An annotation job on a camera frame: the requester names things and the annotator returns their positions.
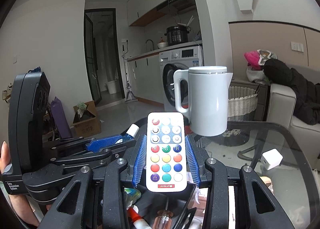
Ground person's left hand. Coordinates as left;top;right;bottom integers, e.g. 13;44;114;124
0;141;52;227

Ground small blue bottle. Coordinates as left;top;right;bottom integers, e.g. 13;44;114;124
116;124;140;144

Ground black box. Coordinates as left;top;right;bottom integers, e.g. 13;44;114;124
122;183;208;229

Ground wooden shoe rack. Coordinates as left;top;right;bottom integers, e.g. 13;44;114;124
2;83;13;102

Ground white bin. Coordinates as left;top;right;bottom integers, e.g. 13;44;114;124
105;80;118;95

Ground white cloth bag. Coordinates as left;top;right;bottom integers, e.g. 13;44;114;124
246;65;270;85

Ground red white tube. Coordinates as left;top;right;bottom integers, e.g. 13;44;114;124
127;205;150;229

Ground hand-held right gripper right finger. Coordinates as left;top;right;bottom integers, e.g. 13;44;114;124
185;134;292;229

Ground flat mop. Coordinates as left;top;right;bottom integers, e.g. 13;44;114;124
122;45;137;103

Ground patterned cushion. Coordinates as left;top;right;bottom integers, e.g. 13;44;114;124
257;49;278;66

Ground white charger plug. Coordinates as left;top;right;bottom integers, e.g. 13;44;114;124
261;148;283;171

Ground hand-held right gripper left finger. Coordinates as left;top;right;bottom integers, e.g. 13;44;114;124
42;134;148;229

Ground green plastic case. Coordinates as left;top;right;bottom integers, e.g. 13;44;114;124
124;188;142;204

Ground white wicker basket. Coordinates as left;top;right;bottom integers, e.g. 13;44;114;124
227;86;259;121

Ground dark side table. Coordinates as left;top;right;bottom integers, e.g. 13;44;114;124
231;79;272;121

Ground black padded jacket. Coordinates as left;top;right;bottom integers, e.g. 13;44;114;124
263;59;320;126

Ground black pressure cooker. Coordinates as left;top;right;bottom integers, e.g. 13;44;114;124
165;26;190;46

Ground white lower cabinets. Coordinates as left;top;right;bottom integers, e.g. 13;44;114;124
127;54;164;105

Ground cardboard box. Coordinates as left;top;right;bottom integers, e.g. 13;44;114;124
71;101;102;138

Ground pink cloth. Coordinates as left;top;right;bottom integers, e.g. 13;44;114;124
244;51;262;70

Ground white remote control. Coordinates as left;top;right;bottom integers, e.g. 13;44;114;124
146;112;187;193

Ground white washing machine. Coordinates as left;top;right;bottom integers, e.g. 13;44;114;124
159;46;204;117

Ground purple bag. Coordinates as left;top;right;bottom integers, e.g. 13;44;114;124
51;97;72;139

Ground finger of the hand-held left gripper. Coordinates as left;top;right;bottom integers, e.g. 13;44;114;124
50;144;137;169
51;133;137;156

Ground grey sofa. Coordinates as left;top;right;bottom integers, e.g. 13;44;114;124
266;83;320;169

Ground range hood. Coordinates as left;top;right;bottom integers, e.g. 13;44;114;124
157;0;195;13

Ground black door frame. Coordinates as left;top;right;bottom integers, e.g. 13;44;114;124
84;8;125;110

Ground clear orange handle screwdriver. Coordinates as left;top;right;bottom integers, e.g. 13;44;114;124
152;198;175;229

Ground white electric kettle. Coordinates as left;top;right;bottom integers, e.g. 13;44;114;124
173;65;233;137

